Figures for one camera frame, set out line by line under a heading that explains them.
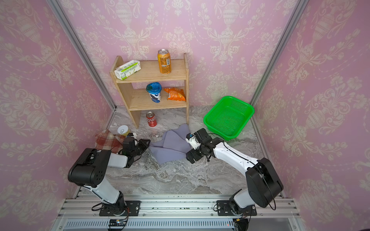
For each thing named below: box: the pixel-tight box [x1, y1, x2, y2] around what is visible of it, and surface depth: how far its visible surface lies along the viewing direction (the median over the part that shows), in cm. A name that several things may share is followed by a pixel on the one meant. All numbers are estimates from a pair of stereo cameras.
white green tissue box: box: [114, 59, 142, 81], surface depth 76 cm
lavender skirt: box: [149, 124, 192, 165], surface depth 96 cm
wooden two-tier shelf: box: [109, 52, 190, 129], surface depth 87 cm
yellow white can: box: [117, 124, 131, 137], surface depth 102 cm
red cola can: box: [145, 111, 158, 128], surface depth 104 cm
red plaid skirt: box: [94, 128, 126, 154], surface depth 92 cm
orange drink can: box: [157, 48, 172, 75], surface depth 73 cm
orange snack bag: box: [163, 87, 186, 102], surface depth 94 cm
